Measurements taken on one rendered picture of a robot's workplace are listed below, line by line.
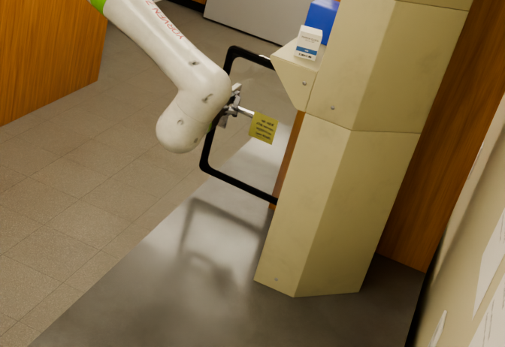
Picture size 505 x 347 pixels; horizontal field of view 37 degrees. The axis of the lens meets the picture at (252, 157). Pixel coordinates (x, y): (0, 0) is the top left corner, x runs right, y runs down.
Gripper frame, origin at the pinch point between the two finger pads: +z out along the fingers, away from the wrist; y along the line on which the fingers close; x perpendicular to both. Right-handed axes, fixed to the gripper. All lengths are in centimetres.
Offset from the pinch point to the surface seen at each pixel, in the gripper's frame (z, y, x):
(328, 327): -35, -48, 34
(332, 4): -3.0, -19.6, -32.1
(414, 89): -20, -46, -24
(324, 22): -8.2, -20.1, -28.4
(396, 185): -16, -50, 1
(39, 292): 36, 69, 128
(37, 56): 170, 169, 92
